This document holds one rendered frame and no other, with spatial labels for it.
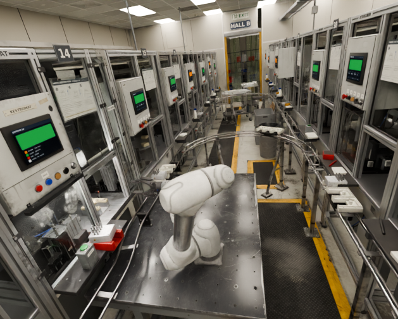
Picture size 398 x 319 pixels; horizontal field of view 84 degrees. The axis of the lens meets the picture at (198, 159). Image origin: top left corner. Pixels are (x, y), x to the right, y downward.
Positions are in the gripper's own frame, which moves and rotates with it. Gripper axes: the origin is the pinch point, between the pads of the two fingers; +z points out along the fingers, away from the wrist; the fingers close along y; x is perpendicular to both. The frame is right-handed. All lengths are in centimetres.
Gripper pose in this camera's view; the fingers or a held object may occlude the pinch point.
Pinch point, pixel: (136, 187)
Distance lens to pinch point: 163.0
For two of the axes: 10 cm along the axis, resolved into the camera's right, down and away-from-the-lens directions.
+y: -1.2, -9.0, -4.1
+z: -9.7, 0.3, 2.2
